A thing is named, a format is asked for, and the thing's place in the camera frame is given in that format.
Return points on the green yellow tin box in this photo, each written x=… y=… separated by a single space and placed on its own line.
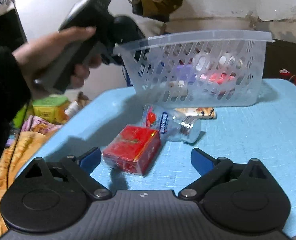
x=52 y=109

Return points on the left hand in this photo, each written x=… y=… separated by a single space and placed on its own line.
x=38 y=54

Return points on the dark wooden headboard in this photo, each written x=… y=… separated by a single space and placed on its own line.
x=280 y=60

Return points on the white red plastic bottle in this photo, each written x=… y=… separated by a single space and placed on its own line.
x=204 y=61

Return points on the clear bottle silver cap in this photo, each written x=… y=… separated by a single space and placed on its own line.
x=171 y=124

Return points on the orange snack packet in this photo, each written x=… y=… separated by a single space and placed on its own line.
x=199 y=112

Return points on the purple box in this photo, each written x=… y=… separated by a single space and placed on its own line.
x=186 y=73

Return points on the clear plastic basket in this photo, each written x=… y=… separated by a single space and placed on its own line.
x=151 y=64

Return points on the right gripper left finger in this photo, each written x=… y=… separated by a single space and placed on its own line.
x=80 y=169

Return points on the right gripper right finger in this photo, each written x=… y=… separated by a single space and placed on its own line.
x=211 y=171

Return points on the pink tissue pack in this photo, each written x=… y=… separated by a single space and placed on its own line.
x=220 y=78

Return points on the red cigarette box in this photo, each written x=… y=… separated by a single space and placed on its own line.
x=133 y=149

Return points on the black left forearm sleeve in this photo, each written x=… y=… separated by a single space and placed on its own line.
x=14 y=92

